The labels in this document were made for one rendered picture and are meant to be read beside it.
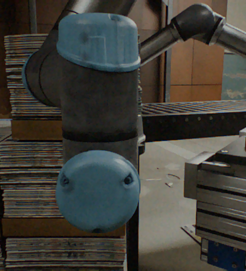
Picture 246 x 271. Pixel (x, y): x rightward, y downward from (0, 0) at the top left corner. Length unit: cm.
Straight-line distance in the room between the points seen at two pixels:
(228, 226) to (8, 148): 53
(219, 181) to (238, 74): 511
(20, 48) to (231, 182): 54
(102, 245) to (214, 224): 27
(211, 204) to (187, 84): 445
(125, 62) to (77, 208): 13
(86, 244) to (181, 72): 446
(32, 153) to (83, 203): 47
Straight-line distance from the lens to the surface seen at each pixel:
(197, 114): 150
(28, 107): 71
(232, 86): 576
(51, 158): 73
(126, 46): 28
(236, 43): 132
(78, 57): 28
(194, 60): 521
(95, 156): 27
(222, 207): 77
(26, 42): 72
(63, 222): 77
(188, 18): 121
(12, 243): 83
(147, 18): 488
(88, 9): 41
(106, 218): 28
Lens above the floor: 98
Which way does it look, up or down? 11 degrees down
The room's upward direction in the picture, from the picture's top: straight up
